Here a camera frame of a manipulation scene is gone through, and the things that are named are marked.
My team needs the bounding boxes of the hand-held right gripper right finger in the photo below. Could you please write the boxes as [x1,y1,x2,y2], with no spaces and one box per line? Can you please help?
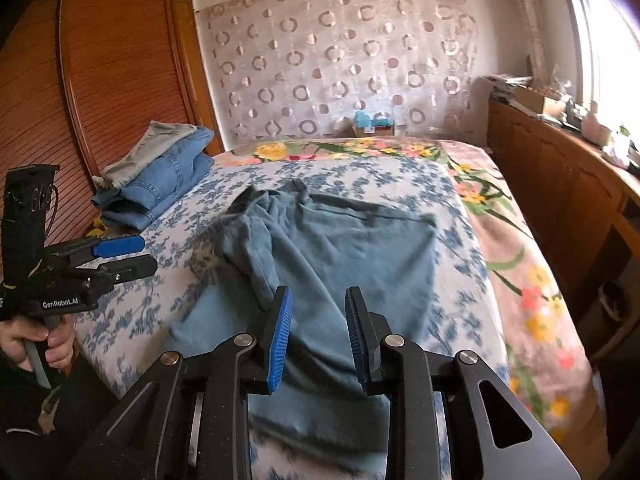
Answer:
[345,286,583,480]

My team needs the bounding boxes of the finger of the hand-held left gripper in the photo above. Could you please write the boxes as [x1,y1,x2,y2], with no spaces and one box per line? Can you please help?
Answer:
[82,254,158,287]
[75,235,146,262]

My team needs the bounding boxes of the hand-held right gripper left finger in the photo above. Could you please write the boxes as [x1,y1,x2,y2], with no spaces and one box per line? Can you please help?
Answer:
[65,286,293,480]

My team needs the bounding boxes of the teal blue shirt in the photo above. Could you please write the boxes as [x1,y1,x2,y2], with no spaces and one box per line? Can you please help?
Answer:
[167,180,441,461]

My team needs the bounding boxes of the folded grey pants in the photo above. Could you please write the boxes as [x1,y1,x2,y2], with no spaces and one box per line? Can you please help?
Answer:
[92,121,199,191]

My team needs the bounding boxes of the person's left hand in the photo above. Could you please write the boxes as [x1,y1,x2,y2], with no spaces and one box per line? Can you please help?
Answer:
[0,317,75,373]

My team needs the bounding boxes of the folded blue jeans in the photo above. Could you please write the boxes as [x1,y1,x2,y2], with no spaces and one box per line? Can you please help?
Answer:
[91,155,216,232]
[117,126,216,203]

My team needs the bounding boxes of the blue floral bed sheet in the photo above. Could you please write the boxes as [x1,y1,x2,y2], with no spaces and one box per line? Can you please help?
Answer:
[75,152,512,480]

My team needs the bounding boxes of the person's dark clothing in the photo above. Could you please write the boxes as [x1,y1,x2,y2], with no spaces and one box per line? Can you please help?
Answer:
[0,350,123,480]

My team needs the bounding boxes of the pink floral bedspread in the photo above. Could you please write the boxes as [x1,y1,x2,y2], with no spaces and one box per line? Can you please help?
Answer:
[220,137,601,443]

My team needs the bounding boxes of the wooden slatted wardrobe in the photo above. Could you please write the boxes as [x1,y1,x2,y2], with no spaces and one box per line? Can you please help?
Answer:
[0,0,226,266]

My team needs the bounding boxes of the small box with teal item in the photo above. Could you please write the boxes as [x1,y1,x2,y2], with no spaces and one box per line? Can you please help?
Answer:
[351,109,397,137]

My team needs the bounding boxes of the wooden side cabinet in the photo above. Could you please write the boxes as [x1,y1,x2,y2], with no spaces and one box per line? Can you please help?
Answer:
[482,77,640,361]

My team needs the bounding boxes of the circle-patterned sheer curtain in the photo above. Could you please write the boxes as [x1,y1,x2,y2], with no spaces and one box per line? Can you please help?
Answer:
[196,0,482,155]

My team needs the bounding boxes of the stack of papers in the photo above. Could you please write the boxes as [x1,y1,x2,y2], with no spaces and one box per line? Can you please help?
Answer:
[486,74,535,100]

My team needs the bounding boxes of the open cardboard box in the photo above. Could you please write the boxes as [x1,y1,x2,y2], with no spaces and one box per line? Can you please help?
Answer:
[515,85,572,117]

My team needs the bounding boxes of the pink container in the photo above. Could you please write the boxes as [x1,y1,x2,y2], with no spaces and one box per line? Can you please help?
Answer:
[581,110,612,144]

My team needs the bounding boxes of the pale window curtain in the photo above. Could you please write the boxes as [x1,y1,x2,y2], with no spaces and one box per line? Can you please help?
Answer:
[500,0,557,81]

